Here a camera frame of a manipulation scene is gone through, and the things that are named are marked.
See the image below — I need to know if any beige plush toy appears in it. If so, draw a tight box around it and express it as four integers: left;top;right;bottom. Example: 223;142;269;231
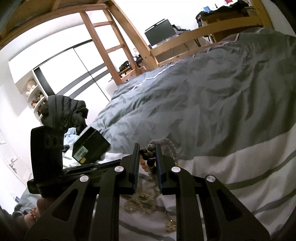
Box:
25;80;38;96

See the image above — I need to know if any person's left forearm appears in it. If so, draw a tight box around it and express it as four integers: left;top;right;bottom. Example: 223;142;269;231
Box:
0;205;28;241

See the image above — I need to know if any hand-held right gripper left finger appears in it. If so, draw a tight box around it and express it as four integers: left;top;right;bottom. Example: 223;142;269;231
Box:
25;143;141;241

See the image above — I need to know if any light blue cloth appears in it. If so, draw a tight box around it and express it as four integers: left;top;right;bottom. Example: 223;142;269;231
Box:
63;127;79;150

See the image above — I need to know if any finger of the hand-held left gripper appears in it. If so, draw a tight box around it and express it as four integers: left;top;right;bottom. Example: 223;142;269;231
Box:
62;162;121;178

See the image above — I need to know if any white corner shelf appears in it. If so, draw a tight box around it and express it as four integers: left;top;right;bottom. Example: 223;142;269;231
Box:
20;72;49;121

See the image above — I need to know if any grey bead bracelet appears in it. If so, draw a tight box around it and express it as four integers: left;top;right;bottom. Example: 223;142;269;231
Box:
148;137;179;184

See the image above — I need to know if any dark brown bead bracelet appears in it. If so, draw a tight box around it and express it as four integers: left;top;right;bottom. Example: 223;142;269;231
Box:
139;144;156;168

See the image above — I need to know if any multicolour bead bracelet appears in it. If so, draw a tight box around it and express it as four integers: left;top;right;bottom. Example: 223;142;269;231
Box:
139;160;150;173

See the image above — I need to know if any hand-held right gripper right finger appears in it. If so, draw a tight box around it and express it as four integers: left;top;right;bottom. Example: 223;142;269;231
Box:
155;144;271;241

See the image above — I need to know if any black computer monitor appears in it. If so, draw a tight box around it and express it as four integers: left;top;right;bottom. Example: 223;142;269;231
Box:
144;20;178;47

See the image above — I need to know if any golden crystal bead bracelet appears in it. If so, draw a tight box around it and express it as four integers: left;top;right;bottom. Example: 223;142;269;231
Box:
124;192;160;214

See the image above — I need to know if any white grey striped wardrobe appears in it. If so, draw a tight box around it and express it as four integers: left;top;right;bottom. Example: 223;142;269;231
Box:
32;39;121;105

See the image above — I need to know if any wooden ladder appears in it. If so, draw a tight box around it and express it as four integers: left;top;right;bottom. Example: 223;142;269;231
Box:
80;10;142;85

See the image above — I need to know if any person's left hand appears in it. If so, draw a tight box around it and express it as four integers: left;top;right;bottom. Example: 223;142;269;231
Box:
23;198;52;229

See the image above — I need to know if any black puffer jacket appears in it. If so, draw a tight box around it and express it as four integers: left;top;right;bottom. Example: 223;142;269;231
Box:
42;95;89;135

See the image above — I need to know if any wooden bed frame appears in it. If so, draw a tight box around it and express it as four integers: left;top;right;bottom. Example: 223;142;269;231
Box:
0;0;273;86

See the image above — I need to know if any pile of dark clothes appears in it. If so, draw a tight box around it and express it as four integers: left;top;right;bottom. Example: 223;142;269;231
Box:
196;0;255;20

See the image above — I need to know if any grey white striped duvet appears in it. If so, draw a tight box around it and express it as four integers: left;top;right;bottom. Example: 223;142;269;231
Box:
14;28;296;241

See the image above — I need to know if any black cardboard box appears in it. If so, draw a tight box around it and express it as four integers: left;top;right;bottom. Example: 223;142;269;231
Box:
72;126;111;166

